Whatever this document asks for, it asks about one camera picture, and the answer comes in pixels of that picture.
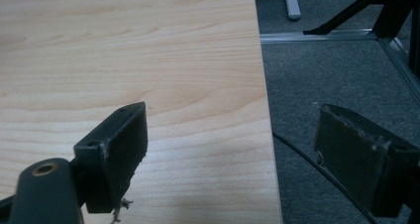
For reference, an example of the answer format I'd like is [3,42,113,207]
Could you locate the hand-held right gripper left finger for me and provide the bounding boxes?
[72,101,149,214]

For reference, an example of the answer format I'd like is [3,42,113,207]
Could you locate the aluminium floor frame rail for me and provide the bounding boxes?
[259,28,420,107]

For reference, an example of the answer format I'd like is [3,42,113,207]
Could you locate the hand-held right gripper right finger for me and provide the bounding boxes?
[313,102,420,218]

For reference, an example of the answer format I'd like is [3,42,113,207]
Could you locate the black cable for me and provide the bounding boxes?
[272,132,380,224]

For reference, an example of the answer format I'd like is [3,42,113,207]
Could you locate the black stand legs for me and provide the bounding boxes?
[302,0,420,76]

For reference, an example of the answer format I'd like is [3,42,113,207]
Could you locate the white metal leg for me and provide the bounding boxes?
[282,0,302,22]

